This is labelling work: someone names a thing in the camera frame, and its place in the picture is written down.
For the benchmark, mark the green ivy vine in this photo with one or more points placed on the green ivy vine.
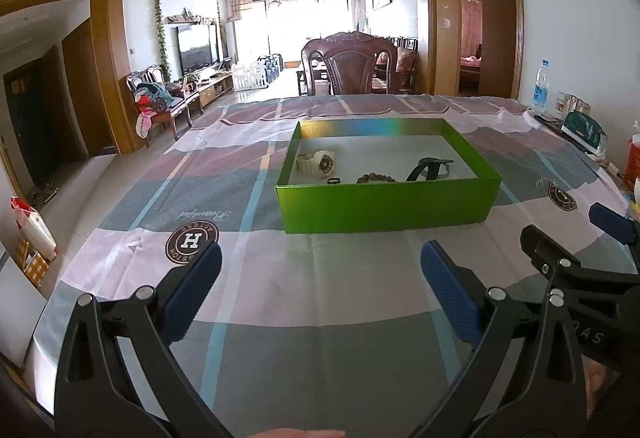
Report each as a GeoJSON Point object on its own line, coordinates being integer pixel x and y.
{"type": "Point", "coordinates": [161, 28]}

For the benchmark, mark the wooden television cabinet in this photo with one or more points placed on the wooden television cabinet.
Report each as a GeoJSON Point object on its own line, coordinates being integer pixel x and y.
{"type": "Point", "coordinates": [212, 91]}

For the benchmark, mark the red white paper bag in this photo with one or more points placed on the red white paper bag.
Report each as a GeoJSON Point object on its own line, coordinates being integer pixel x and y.
{"type": "Point", "coordinates": [32, 223]}

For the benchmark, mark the black wristwatch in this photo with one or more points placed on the black wristwatch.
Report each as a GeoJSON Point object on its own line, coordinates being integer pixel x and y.
{"type": "Point", "coordinates": [425, 166]}

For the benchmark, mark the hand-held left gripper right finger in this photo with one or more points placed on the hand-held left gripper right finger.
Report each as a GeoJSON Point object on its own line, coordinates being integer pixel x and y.
{"type": "Point", "coordinates": [450, 288]}

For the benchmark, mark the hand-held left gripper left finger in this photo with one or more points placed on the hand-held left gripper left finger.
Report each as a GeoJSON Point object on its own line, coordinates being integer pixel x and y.
{"type": "Point", "coordinates": [195, 288]}

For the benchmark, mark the plaid tablecloth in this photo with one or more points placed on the plaid tablecloth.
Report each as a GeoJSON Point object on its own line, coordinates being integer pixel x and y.
{"type": "Point", "coordinates": [325, 268]}

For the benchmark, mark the wooden cushioned sofa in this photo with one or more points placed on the wooden cushioned sofa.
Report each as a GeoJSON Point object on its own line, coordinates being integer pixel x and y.
{"type": "Point", "coordinates": [405, 63]}

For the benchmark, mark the plastic water bottle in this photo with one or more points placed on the plastic water bottle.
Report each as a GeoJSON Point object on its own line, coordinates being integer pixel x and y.
{"type": "Point", "coordinates": [540, 88]}

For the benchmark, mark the white play fence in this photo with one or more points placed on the white play fence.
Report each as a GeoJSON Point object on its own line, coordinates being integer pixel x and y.
{"type": "Point", "coordinates": [255, 73]}

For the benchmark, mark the white floor air conditioner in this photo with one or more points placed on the white floor air conditioner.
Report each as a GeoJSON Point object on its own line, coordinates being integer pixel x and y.
{"type": "Point", "coordinates": [231, 41]}

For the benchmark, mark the yellow checked box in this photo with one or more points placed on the yellow checked box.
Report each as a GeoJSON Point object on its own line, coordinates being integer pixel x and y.
{"type": "Point", "coordinates": [32, 265]}

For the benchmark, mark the wooden armchair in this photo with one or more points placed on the wooden armchair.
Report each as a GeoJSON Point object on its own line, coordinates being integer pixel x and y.
{"type": "Point", "coordinates": [177, 111]}

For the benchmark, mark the flat screen television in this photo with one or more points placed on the flat screen television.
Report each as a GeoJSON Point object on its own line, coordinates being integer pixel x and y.
{"type": "Point", "coordinates": [197, 48]}

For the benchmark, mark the white wristwatch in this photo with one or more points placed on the white wristwatch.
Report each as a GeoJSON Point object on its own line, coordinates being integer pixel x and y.
{"type": "Point", "coordinates": [320, 163]}

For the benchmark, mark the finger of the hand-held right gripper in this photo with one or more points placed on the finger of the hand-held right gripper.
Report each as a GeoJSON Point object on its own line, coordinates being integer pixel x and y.
{"type": "Point", "coordinates": [612, 223]}
{"type": "Point", "coordinates": [555, 258]}

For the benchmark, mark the white carton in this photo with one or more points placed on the white carton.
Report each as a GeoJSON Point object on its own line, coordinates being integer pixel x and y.
{"type": "Point", "coordinates": [570, 103]}

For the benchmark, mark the dark entrance door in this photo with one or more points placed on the dark entrance door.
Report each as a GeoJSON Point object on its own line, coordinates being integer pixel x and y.
{"type": "Point", "coordinates": [30, 118]}

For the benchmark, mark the green cardboard box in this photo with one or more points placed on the green cardboard box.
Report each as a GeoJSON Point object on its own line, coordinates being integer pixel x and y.
{"type": "Point", "coordinates": [390, 208]}

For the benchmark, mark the person's right hand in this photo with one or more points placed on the person's right hand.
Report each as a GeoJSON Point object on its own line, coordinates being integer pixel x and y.
{"type": "Point", "coordinates": [597, 385]}

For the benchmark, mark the carved wooden dining chair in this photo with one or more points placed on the carved wooden dining chair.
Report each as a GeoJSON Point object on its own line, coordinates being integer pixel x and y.
{"type": "Point", "coordinates": [350, 68]}

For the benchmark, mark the person's left hand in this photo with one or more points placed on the person's left hand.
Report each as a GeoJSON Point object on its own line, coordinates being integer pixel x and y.
{"type": "Point", "coordinates": [300, 433]}

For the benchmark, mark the teal gift bag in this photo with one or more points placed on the teal gift bag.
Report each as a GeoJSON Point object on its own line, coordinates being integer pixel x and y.
{"type": "Point", "coordinates": [582, 133]}

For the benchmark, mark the pile of clothes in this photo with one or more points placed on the pile of clothes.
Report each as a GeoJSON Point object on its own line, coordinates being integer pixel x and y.
{"type": "Point", "coordinates": [150, 98]}

